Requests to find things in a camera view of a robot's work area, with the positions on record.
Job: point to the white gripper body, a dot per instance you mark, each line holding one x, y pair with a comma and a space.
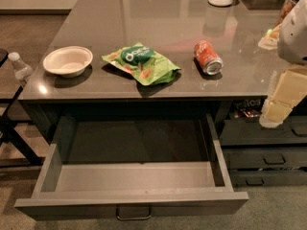
295, 37

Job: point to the red soda can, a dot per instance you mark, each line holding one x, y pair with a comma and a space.
208, 60

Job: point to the dark right drawer unit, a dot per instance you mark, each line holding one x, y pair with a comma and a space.
258, 156

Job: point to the white paper bowl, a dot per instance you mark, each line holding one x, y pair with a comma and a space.
68, 62

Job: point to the open grey top drawer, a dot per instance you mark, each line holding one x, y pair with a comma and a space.
176, 166

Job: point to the snack packs in drawer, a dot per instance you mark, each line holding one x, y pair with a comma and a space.
249, 108

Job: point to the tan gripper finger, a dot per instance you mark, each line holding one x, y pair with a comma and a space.
285, 92

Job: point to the glass jar of nuts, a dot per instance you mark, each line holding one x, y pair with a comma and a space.
286, 8

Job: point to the green rice chip bag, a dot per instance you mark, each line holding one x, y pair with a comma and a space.
144, 64

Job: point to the clear plastic water bottle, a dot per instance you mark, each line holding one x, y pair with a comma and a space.
22, 70

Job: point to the metal drawer handle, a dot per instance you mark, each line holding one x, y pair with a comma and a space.
126, 213

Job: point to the black folding stand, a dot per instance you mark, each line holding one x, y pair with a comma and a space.
10, 135

